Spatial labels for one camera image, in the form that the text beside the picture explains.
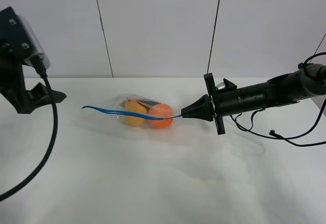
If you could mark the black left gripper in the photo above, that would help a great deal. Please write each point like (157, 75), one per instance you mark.
(13, 86)

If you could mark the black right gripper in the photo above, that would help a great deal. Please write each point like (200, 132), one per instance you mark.
(215, 105)

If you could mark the clear blue-zip plastic bag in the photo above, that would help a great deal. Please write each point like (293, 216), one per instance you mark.
(129, 112)

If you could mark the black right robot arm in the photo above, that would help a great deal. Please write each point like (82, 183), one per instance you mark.
(285, 89)

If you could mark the dark object in bag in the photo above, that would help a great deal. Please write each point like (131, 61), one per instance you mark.
(130, 103)

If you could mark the orange fruit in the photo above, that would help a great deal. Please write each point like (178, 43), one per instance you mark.
(161, 111)

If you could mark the yellow pear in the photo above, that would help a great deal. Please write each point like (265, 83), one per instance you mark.
(133, 120)

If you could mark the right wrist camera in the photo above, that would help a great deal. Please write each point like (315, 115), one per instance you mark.
(226, 85)

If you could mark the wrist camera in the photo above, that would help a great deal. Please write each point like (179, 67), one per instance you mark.
(18, 37)
(226, 85)

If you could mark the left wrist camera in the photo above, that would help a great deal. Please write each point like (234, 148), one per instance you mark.
(18, 37)

